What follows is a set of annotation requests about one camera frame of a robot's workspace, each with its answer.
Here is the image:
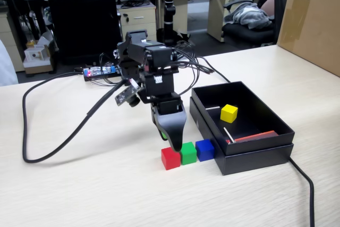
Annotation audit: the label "yellow wooden cube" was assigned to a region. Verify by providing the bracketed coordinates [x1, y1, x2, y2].
[220, 104, 239, 124]

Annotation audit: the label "red wooden cube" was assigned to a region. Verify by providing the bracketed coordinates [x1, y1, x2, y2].
[160, 147, 182, 171]

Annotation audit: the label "green wooden cube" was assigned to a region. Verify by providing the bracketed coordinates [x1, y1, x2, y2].
[180, 141, 198, 166]

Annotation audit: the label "beige low cabinet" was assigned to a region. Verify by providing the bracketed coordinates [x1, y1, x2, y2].
[0, 11, 27, 73]

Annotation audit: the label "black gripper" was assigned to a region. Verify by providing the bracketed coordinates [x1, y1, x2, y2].
[139, 72, 187, 154]

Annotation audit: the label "orange red flat card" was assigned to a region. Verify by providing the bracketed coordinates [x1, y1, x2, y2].
[234, 130, 279, 143]

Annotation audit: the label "white carton with round hole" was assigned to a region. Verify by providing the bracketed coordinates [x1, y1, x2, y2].
[23, 46, 52, 62]

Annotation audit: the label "thick black sleeved cable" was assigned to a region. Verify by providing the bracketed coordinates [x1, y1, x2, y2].
[22, 71, 129, 164]

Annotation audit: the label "grey clothing pile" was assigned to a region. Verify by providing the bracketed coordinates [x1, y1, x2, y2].
[223, 2, 274, 30]

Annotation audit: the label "large brown cardboard box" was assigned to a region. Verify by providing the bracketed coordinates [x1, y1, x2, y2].
[276, 0, 340, 79]

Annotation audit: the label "black open box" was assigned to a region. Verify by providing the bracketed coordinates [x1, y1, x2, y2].
[189, 96, 295, 176]

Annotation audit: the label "black cardboard box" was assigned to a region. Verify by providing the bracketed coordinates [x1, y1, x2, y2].
[191, 80, 296, 156]

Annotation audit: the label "blue wooden cube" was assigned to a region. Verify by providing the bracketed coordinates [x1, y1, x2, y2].
[195, 139, 216, 163]

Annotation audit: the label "white garment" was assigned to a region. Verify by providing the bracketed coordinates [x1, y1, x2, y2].
[0, 39, 20, 87]

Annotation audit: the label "black power cable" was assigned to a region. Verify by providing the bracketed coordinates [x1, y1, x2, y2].
[196, 55, 316, 227]

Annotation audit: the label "black pole stand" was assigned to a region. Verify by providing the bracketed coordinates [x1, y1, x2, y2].
[156, 0, 192, 49]

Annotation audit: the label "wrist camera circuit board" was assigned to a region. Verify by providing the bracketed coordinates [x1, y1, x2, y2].
[114, 78, 142, 108]

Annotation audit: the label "blue controller circuit board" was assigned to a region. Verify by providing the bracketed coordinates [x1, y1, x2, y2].
[83, 65, 118, 78]

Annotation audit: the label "thin black board wires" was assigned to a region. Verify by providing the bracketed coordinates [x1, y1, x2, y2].
[99, 52, 125, 87]

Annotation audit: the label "black office chair with armrest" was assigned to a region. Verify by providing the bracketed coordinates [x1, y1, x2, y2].
[221, 0, 276, 49]

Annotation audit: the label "black servo wire bundle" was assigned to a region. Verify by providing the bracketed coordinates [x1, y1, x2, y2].
[169, 40, 215, 84]

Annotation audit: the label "beige side cabinet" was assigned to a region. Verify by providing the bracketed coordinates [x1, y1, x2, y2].
[207, 0, 257, 43]

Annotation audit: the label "beige drawer cabinet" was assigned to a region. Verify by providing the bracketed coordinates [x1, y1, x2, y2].
[116, 1, 158, 45]

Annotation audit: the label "open white carton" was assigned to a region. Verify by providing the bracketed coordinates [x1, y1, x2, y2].
[36, 30, 56, 49]

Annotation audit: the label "black mesh office chair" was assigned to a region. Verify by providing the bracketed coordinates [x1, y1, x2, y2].
[41, 0, 123, 66]

